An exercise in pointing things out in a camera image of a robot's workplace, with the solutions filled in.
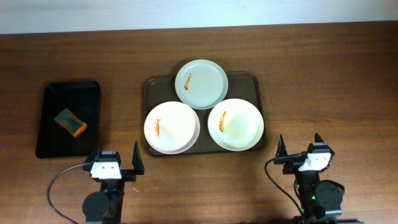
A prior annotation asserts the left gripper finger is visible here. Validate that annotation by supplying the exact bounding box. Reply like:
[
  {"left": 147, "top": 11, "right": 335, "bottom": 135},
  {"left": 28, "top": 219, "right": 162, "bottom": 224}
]
[
  {"left": 132, "top": 141, "right": 145, "bottom": 175},
  {"left": 85, "top": 144, "right": 102, "bottom": 164}
]

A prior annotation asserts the green and orange sponge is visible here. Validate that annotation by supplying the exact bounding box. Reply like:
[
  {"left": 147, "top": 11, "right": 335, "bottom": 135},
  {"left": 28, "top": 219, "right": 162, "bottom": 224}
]
[{"left": 54, "top": 108, "right": 88, "bottom": 138}]

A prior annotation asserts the white plate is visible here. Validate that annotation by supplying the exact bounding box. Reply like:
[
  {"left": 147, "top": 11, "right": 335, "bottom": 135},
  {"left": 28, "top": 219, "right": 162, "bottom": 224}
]
[
  {"left": 144, "top": 101, "right": 200, "bottom": 154},
  {"left": 207, "top": 98, "right": 265, "bottom": 151}
]

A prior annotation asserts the pale grey plate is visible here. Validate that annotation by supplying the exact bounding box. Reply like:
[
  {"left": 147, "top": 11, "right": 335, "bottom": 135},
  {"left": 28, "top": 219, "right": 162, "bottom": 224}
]
[{"left": 175, "top": 59, "right": 229, "bottom": 110}]

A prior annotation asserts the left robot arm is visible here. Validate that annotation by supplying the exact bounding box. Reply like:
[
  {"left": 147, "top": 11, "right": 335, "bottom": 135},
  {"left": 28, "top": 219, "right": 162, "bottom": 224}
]
[{"left": 82, "top": 142, "right": 144, "bottom": 224}]

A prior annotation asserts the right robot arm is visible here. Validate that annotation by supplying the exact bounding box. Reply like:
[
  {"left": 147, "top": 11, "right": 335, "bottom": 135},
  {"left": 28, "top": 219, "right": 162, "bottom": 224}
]
[{"left": 274, "top": 133, "right": 345, "bottom": 223}]

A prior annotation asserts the brown serving tray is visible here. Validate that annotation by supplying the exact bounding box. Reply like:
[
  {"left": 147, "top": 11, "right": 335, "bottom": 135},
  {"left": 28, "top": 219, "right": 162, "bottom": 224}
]
[{"left": 142, "top": 72, "right": 263, "bottom": 155}]

